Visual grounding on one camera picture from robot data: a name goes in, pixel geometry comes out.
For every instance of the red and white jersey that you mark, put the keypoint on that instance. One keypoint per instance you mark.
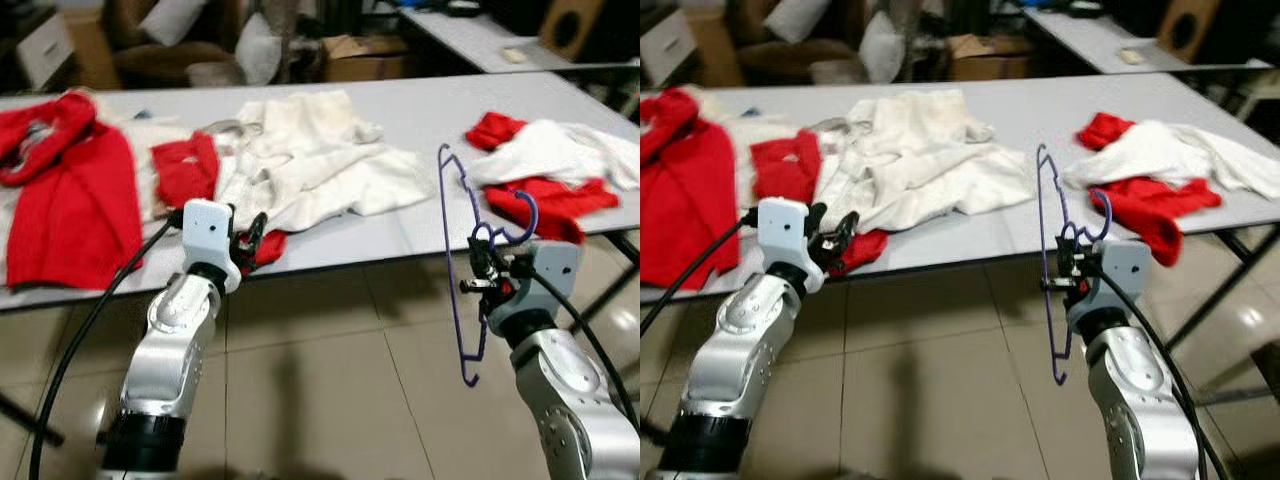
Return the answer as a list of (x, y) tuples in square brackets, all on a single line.
[(790, 165), (185, 170)]

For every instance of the white pillow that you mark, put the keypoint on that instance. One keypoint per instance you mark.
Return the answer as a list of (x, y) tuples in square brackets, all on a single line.
[(172, 18), (880, 50), (258, 50), (797, 15)]

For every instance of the red garment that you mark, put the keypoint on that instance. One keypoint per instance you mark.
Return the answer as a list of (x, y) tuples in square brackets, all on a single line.
[(560, 205), (1150, 205)]

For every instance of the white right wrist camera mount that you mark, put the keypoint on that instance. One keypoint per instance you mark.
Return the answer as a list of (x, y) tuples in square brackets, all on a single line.
[(560, 270), (1128, 270)]

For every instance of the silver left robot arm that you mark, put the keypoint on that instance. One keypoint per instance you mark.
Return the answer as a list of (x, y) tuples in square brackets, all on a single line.
[(740, 340), (170, 340)]

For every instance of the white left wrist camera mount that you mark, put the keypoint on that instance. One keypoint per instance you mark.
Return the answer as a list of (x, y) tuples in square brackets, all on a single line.
[(207, 232), (783, 232)]

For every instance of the brown cardboard box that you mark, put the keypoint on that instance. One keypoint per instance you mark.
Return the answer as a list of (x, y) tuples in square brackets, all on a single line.
[(990, 65), (95, 55), (370, 65), (715, 50)]

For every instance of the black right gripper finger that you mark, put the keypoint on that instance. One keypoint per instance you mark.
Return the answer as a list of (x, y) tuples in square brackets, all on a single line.
[(486, 250), (1070, 250), (480, 287), (1056, 287)]

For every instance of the grey table black legs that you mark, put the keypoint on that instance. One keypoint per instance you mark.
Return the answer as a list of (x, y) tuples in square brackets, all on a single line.
[(470, 45), (420, 245), (1090, 40), (990, 245)]

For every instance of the white jeans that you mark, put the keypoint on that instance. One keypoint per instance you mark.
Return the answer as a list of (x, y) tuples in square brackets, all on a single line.
[(930, 160), (320, 160)]

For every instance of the white drawer box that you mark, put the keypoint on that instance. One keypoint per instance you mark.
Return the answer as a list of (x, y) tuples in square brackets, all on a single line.
[(668, 45), (45, 50)]

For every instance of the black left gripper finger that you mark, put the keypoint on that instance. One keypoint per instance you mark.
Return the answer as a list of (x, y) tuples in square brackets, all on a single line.
[(237, 222), (817, 220), (848, 232), (258, 232)]

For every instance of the brown armchair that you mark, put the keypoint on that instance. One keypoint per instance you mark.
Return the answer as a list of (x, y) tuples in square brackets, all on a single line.
[(780, 58), (150, 62)]

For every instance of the wooden speaker box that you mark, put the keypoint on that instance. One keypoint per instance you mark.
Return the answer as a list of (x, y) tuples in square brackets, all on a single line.
[(592, 15), (1205, 15)]

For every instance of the blue purple plastic hanger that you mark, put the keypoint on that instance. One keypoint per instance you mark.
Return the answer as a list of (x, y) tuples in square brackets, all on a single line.
[(1110, 215), (536, 216)]

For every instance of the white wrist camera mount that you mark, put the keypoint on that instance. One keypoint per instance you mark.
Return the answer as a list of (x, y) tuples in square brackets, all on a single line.
[(560, 270), (783, 232), (1128, 270), (207, 232)]

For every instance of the red shirt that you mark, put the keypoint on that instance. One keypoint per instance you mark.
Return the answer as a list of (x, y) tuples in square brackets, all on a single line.
[(80, 220), (690, 220)]

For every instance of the white garment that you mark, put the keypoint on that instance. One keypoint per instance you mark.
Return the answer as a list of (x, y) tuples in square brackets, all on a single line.
[(560, 150), (1170, 150)]

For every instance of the small white object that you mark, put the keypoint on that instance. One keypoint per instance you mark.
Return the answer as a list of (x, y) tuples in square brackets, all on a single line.
[(513, 55), (1130, 56)]

